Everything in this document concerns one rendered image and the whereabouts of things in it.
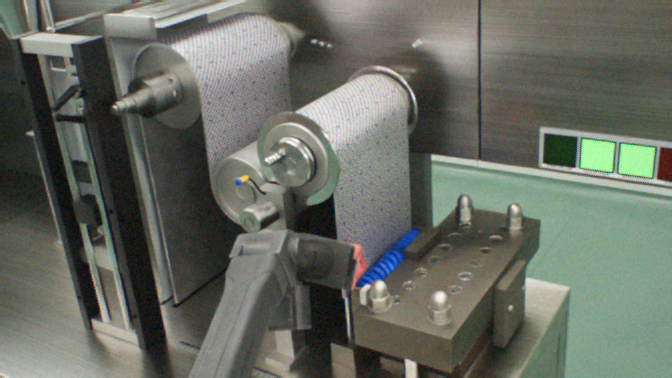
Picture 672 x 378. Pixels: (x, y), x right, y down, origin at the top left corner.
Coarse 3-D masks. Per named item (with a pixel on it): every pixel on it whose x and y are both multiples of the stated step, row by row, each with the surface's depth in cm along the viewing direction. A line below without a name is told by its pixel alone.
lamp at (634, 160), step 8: (624, 152) 117; (632, 152) 117; (640, 152) 116; (648, 152) 115; (624, 160) 118; (632, 160) 117; (640, 160) 116; (648, 160) 116; (624, 168) 118; (632, 168) 118; (640, 168) 117; (648, 168) 116; (648, 176) 117
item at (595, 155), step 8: (584, 144) 120; (592, 144) 119; (600, 144) 119; (608, 144) 118; (584, 152) 121; (592, 152) 120; (600, 152) 119; (608, 152) 119; (584, 160) 121; (592, 160) 121; (600, 160) 120; (608, 160) 119; (592, 168) 121; (600, 168) 120; (608, 168) 120
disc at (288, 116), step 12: (276, 120) 110; (288, 120) 109; (300, 120) 107; (312, 120) 106; (264, 132) 112; (312, 132) 107; (324, 132) 106; (324, 144) 107; (336, 156) 107; (264, 168) 115; (336, 168) 107; (336, 180) 108; (324, 192) 110; (312, 204) 113
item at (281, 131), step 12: (276, 132) 110; (288, 132) 109; (300, 132) 108; (264, 144) 112; (312, 144) 107; (264, 156) 113; (324, 156) 107; (324, 168) 108; (276, 180) 114; (312, 180) 110; (324, 180) 109; (300, 192) 112; (312, 192) 111
